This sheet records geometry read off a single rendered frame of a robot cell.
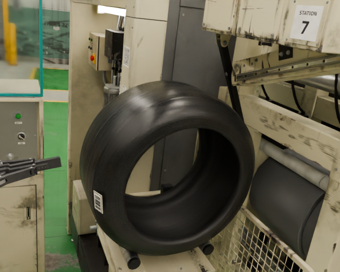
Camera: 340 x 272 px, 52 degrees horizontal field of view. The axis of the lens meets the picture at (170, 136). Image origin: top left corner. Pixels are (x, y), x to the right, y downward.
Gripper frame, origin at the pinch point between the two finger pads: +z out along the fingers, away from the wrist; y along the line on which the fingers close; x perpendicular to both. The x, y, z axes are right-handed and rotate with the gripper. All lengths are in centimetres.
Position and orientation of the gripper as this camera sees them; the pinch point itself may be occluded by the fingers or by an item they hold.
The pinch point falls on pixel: (48, 163)
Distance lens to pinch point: 107.7
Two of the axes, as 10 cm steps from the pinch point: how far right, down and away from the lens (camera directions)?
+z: 9.2, -1.8, 3.5
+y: -3.9, -3.4, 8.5
